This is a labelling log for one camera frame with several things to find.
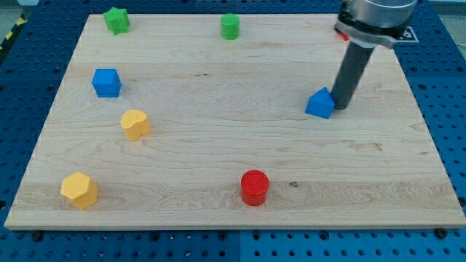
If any green cylinder block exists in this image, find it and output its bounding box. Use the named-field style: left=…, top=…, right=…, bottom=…
left=220, top=13, right=240, bottom=40

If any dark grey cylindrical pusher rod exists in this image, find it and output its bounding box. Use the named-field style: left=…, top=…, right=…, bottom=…
left=331, top=41, right=374, bottom=110

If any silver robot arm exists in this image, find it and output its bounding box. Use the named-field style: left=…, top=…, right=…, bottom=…
left=331, top=0, right=417, bottom=110

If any yellow heart block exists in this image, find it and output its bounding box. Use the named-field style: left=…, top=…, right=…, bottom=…
left=120, top=109, right=151, bottom=141

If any yellow hexagon block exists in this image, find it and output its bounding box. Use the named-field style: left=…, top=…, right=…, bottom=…
left=60, top=172, right=98, bottom=210

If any light wooden board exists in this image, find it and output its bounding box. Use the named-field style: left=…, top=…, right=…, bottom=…
left=5, top=15, right=465, bottom=231

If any red cylinder block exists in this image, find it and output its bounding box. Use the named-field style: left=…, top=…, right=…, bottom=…
left=240, top=170, right=269, bottom=206

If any blue triangle block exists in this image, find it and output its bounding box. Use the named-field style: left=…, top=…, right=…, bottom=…
left=305, top=87, right=335, bottom=119

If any green star block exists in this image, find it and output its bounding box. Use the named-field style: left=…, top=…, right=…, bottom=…
left=103, top=7, right=130, bottom=36

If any blue cube block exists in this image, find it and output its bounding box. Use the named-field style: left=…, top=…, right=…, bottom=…
left=92, top=68, right=122, bottom=98

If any red block behind arm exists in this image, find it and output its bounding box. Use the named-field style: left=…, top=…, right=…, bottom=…
left=336, top=31, right=350, bottom=41

